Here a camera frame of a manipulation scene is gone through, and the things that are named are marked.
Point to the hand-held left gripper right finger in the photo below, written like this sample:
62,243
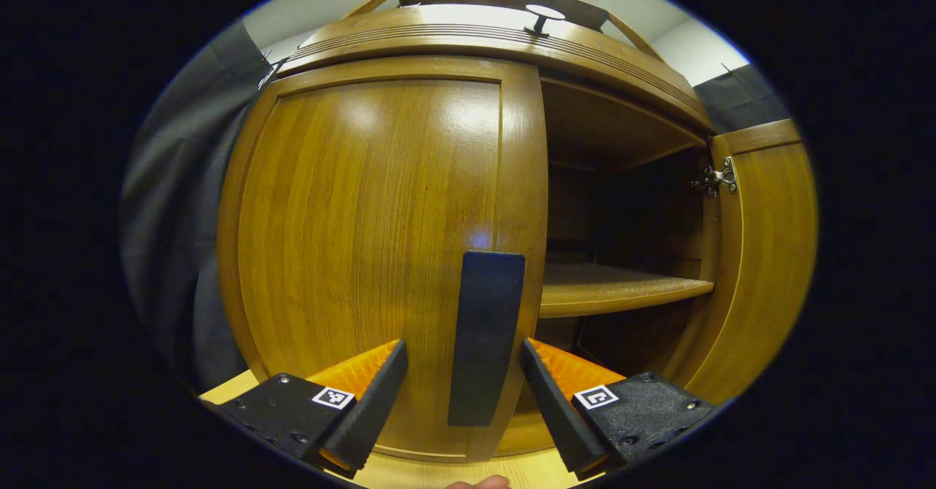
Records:
559,416

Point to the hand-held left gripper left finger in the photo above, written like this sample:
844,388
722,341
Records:
373,416

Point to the wooden cabinet door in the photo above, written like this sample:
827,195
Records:
768,270
365,240

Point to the wooden double-door shoe cabinet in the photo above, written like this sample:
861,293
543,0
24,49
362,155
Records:
614,123

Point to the wooden inner cabinet shelf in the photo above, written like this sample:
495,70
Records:
607,292

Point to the metal door hinge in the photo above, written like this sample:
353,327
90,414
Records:
720,176

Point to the wooden cabinet drawer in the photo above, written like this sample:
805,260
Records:
453,32

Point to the round black drawer knob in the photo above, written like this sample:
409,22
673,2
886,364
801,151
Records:
545,12

